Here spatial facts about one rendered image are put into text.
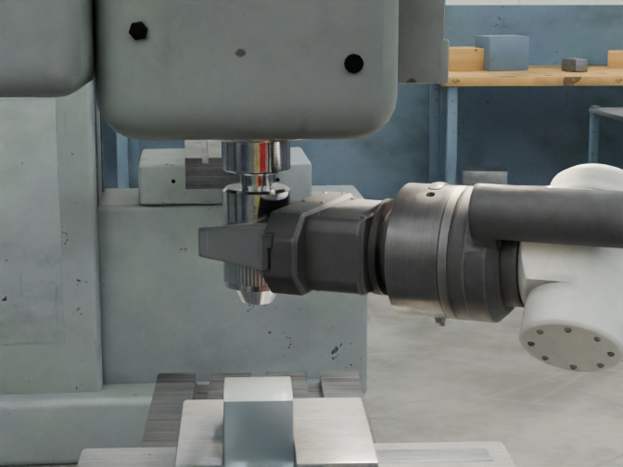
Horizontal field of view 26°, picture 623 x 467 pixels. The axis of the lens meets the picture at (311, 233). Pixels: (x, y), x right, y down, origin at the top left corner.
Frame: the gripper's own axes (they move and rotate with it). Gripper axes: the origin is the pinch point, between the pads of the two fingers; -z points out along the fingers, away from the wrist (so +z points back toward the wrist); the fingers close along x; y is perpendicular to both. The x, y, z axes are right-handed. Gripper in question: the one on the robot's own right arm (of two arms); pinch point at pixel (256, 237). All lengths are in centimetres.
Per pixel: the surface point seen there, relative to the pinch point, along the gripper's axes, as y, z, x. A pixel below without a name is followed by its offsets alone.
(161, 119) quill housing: -9.4, -1.0, 11.2
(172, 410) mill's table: 27, -27, -35
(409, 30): -14.3, 10.3, -2.5
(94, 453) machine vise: 20.1, -17.4, -5.5
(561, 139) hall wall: 75, -121, -660
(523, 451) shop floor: 122, -50, -291
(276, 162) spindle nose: -5.5, 2.1, 1.1
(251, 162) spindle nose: -5.6, 0.8, 2.2
